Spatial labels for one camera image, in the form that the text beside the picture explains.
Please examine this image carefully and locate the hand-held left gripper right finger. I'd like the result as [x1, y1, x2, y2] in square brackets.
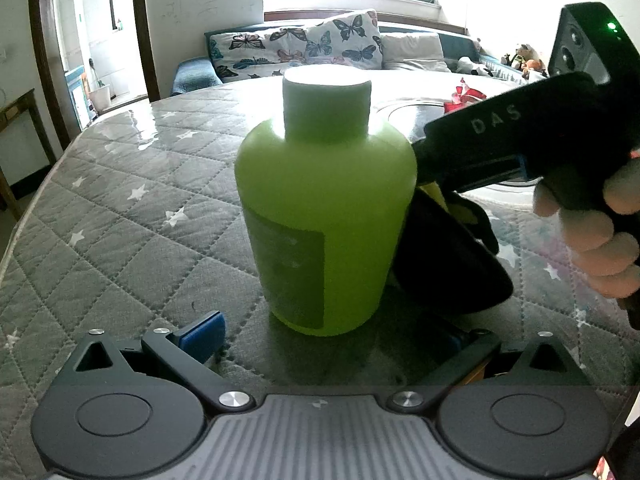
[387, 329, 584, 415]

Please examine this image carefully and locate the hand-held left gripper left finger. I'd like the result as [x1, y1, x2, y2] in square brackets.
[66, 310, 256, 415]

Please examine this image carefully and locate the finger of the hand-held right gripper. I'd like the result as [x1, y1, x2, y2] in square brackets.
[412, 145, 529, 194]

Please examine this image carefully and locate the green plastic bottle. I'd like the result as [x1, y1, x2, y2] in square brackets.
[235, 66, 419, 337]

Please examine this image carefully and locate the person's right hand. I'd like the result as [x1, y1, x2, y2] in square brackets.
[532, 152, 640, 302]

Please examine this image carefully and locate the red satin ribbon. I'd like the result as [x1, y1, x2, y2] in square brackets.
[444, 79, 489, 114]

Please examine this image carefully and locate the brown bear plush toy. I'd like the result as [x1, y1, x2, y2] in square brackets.
[514, 43, 537, 72]

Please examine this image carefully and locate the panda plush toy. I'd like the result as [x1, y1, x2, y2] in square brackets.
[457, 56, 494, 77]

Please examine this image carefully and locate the white pillow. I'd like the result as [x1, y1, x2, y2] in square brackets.
[381, 32, 452, 72]

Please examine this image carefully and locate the butterfly print cushion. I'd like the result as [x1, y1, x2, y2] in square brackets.
[305, 9, 384, 69]
[207, 27, 312, 81]

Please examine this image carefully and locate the white bucket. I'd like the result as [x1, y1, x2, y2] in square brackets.
[89, 85, 112, 112]

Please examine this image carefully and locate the blue sofa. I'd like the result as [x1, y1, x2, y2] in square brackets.
[172, 10, 548, 97]

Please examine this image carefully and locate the blue white cabinet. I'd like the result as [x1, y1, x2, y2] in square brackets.
[65, 62, 97, 132]

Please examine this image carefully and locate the dark wooden side table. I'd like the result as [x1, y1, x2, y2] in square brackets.
[0, 89, 57, 222]

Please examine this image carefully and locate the dark wooden door frame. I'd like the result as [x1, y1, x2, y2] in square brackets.
[27, 0, 162, 152]

